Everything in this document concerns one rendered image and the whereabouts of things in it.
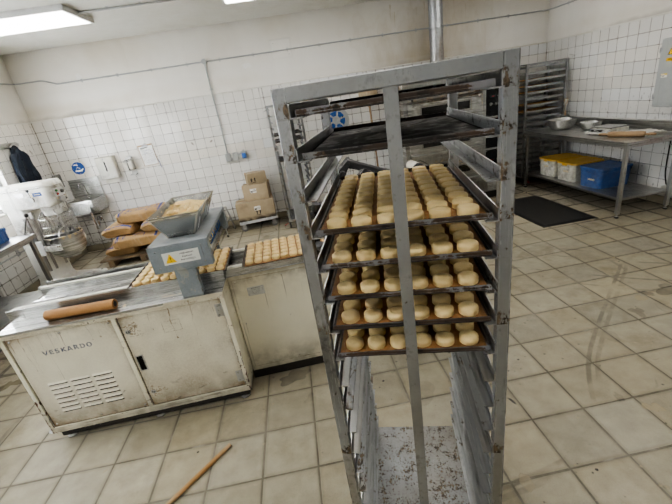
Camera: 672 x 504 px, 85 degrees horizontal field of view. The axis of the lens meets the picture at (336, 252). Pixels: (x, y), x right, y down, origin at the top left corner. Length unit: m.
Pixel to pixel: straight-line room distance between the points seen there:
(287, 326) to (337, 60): 4.68
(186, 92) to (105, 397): 4.73
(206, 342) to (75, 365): 0.77
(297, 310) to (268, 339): 0.30
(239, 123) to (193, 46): 1.20
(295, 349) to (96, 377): 1.24
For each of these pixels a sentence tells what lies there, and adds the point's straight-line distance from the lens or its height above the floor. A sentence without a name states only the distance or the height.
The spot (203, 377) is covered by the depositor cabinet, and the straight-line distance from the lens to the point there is 2.65.
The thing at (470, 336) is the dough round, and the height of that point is 1.15.
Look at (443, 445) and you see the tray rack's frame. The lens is 2.11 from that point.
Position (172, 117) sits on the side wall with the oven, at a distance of 6.54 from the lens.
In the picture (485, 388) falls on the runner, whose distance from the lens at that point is 1.22.
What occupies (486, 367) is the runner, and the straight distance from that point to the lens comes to 1.15.
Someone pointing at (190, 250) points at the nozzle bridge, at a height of 1.13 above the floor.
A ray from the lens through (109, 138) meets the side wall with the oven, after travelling 6.89.
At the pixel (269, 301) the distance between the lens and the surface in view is 2.51.
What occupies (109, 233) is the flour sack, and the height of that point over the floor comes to 0.48.
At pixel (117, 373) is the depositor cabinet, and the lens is 2.75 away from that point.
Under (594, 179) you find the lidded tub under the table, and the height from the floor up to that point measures 0.35.
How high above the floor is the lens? 1.79
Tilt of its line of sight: 23 degrees down
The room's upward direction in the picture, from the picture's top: 9 degrees counter-clockwise
